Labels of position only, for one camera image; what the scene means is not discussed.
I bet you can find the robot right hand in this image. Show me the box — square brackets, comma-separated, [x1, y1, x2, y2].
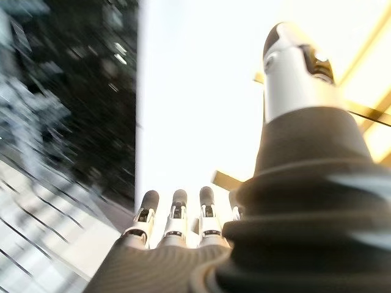
[84, 21, 391, 293]

